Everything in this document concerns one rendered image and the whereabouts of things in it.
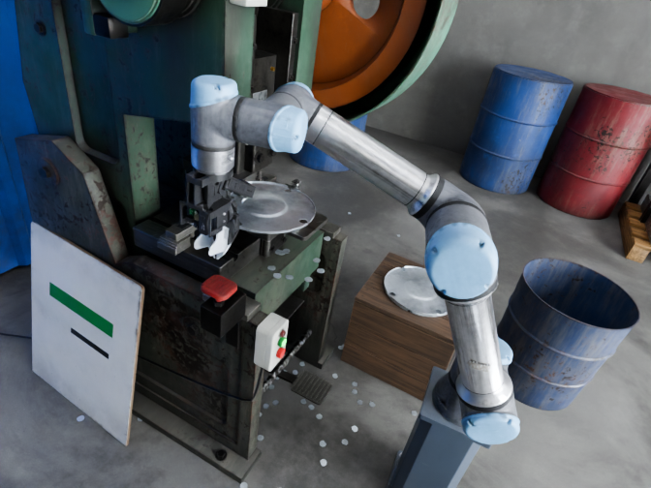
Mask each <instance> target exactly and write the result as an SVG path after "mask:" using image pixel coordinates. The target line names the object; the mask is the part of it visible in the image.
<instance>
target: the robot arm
mask: <svg viewBox="0 0 651 488"><path fill-rule="evenodd" d="M189 108H190V109H191V163H192V166H193V171H191V172H189V173H186V196H187V198H184V199H182V200H180V201H179V207H180V225H181V226H182V225H183V224H185V223H187V222H190V223H191V225H194V228H197V229H199V233H200V235H199V237H198V238H197V239H196V240H195V242H194V247H195V249H197V250H198V249H201V248H205V247H208V248H209V252H208V254H209V255H210V256H213V257H214V258H215V259H219V258H220V257H222V256H223V255H224V254H225V253H226V252H227V251H228V249H229V248H230V246H231V245H232V243H233V241H234V239H235V238H236V236H237V234H238V232H239V214H238V213H237V203H236V202H235V200H234V197H232V196H231V194H232V193H231V192H228V191H226V190H223V189H222V188H224V189H227V190H229V191H232V192H233V193H234V194H235V195H237V196H238V197H240V198H242V197H244V198H247V197H248V198H252V197H253V195H254V192H255V189H256V187H254V186H252V185H251V183H249V182H247V181H246V180H241V179H236V178H234V177H233V167H234V148H235V142H236V141H237V142H241V143H245V144H250V145H255V146H259V147H263V148H267V149H272V150H274V151H276V152H288V153H297V152H298V151H300V149H301V148H302V145H303V142H304V140H306V141H308V142H309V143H311V144H312V145H314V146H315V147H317V148H318V149H320V150H322V151H323V152H325V153H326V154H327V155H328V156H330V157H331V158H333V159H334V160H336V161H337V162H339V163H340V164H342V165H344V166H345V167H347V168H349V169H350V170H352V171H353V172H355V173H356V174H358V175H359V176H361V177H362V178H364V179H366V180H367V181H369V182H370V183H372V184H373V185H375V186H376V187H378V188H379V189H381V190H382V191H384V192H386V193H387V194H389V195H390V196H392V197H393V198H395V199H397V200H398V201H400V202H401V203H403V204H404V205H406V206H407V207H408V213H409V214H410V215H412V216H413V217H415V218H416V219H417V220H419V221H420V222H421V224H422V225H423V226H424V228H425V255H424V264H425V269H426V272H427V275H428V277H429V280H430V281H431V283H432V284H433V288H434V291H435V293H436V294H437V295H438V296H439V297H440V298H442V299H444V300H445V303H446V307H447V312H448V317H449V325H450V330H451V334H452V339H453V343H454V348H455V352H456V357H455V359H454V361H453V363H452V365H451V368H450V370H449V372H448V373H446V374H445V375H444V376H443V377H441V378H440V379H439V380H438V381H437V383H436V385H435V387H434V390H433V401H434V404H435V406H436V408H437V409H438V411H439V412H440V413H441V415H442V416H443V417H445V418H446V419H447V420H449V421H450V422H452V423H454V424H456V425H458V426H461V427H463V431H464V433H465V435H466V436H467V437H468V438H470V439H471V440H473V441H476V442H481V443H486V444H499V443H504V442H509V441H511V440H513V439H514V438H515V437H516V436H517V435H518V433H519V430H520V429H519V422H520V421H519V418H518V417H517V412H516V407H515V401H514V395H513V388H512V380H511V378H510V376H509V373H508V366H509V364H511V362H512V349H511V348H510V346H509V345H508V344H507V343H506V342H505V341H503V340H501V339H500V338H499V337H498V335H497V329H496V322H495V316H494V309H493V303H492V296H491V293H493V292H494V291H495V290H496V289H497V286H498V275H497V269H498V255H497V251H496V248H495V246H494V244H493V242H492V238H491V234H490V230H489V226H488V223H487V219H486V216H485V213H484V211H483V210H482V208H481V207H480V205H479V204H478V203H477V202H476V201H474V200H473V199H472V198H471V197H470V196H468V195H467V194H465V193H464V192H463V191H461V190H460V189H458V188H457V187H455V186H454V185H452V184H451V183H449V182H448V181H447V180H446V179H444V178H443V177H441V176H440V175H438V174H437V173H435V174H430V175H428V174H427V173H425V172H424V171H422V170H421V169H419V168H417V167H416V166H414V165H413V164H411V163H410V162H408V161H407V160H405V159H404V158H402V157H401V156H399V155H398V154H396V153H395V152H393V151H392V150H390V149H389V148H387V147H386V146H384V145H383V144H381V143H380V142H378V141H377V140H376V139H374V138H372V137H371V136H369V135H368V134H366V133H365V132H364V131H362V130H361V129H359V128H358V127H356V126H355V125H353V124H352V123H350V122H349V121H347V120H346V119H344V118H343V117H341V116H340V115H338V114H337V113H335V112H334V111H332V110H331V109H329V108H328V107H326V106H324V105H323V104H321V103H320V102H319V101H317V100H316V99H314V97H313V94H312V92H311V90H310V89H309V88H308V87H307V86H306V85H305V84H303V83H300V82H289V83H287V84H284V85H282V86H280V87H279V88H278V89H277V90H276V91H275V92H274V93H273V94H272V95H271V96H269V97H268V98H267V99H266V100H264V101H262V100H257V99H252V98H248V97H244V96H240V95H238V91H237V84H236V82H235V81H234V80H232V79H230V78H227V77H224V76H198V77H196V78H194V79H193V80H192V82H191V103H190V104H189ZM185 205H187V215H188V216H186V217H184V218H183V215H182V207H183V206H185Z"/></svg>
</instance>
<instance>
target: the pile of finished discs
mask: <svg viewBox="0 0 651 488"><path fill-rule="evenodd" d="M384 288H385V291H386V294H387V296H388V297H389V298H390V300H391V301H392V302H394V303H395V304H396V305H397V306H399V307H400V308H402V309H404V310H406V311H408V310H410V313H413V314H415V315H419V316H424V317H440V316H444V315H446V314H447V313H448V312H447V307H446V303H445V300H444V299H442V298H440V297H439V296H438V295H437V294H436V293H435V291H434V288H433V284H432V283H431V281H430V280H429V277H428V275H427V272H426V269H425V268H421V267H416V266H404V267H402V268H401V267H400V268H399V267H396V268H394V269H392V270H390V271H389V273H388V274H387V275H386V277H385V280H384ZM407 309H408V310H407Z"/></svg>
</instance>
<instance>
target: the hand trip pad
mask: <svg viewBox="0 0 651 488"><path fill-rule="evenodd" d="M201 291H202V292H203V293H205V294H207V295H209V296H211V297H213V298H215V301H216V302H222V301H224V300H227V299H228V298H230V297H231V296H232V295H233V294H234V293H235V292H236V291H237V284H236V283H235V282H233V281H231V280H229V279H227V278H225V277H222V276H220V275H213V276H211V277H209V278H208V279H207V280H205V281H204V282H203V283H202V284H201Z"/></svg>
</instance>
